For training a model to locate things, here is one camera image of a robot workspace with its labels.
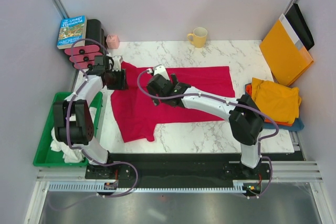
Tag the small pink box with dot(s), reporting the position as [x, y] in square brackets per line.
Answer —
[112, 41]

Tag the white crumpled t-shirt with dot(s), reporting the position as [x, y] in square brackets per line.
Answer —
[69, 156]

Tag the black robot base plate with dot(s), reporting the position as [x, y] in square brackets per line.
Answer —
[182, 171]

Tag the folded blue t-shirt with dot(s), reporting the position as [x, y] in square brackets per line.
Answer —
[298, 125]

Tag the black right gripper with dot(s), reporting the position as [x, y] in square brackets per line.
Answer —
[151, 91]

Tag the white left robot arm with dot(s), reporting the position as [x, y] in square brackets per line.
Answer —
[73, 124]

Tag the black pink drawer organizer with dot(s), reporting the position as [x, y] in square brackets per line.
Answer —
[84, 52]

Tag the blue treehouse paperback book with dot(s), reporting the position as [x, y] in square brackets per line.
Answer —
[71, 30]

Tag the aluminium frame rail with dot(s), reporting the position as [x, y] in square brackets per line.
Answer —
[283, 172]

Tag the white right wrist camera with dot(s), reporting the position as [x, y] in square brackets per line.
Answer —
[159, 69]

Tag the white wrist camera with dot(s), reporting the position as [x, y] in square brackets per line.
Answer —
[159, 69]
[117, 61]

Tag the orange padded envelope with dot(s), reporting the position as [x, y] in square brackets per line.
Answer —
[285, 53]

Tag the black folder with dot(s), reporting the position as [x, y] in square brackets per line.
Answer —
[298, 23]

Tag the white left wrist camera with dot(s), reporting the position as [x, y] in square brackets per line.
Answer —
[117, 61]

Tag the crimson red t-shirt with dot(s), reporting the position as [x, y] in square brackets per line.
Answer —
[137, 116]

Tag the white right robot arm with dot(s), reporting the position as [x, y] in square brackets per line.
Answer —
[242, 114]

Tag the yellow ceramic mug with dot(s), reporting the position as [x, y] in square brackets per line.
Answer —
[198, 37]

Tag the white slotted cable duct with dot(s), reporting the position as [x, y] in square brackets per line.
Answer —
[113, 186]

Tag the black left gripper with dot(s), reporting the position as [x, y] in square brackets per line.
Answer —
[122, 83]

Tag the green plastic tray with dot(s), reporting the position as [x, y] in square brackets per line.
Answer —
[44, 156]

